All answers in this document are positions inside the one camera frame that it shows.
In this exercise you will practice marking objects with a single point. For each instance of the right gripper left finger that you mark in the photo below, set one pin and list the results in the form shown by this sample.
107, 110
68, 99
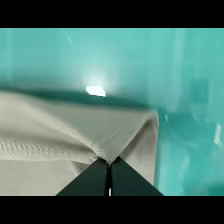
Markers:
91, 181

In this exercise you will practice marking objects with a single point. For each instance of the beige shirt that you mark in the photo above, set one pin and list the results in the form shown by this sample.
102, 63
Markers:
50, 133

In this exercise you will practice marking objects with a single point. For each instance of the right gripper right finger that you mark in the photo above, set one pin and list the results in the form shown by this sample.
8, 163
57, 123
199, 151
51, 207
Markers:
128, 182

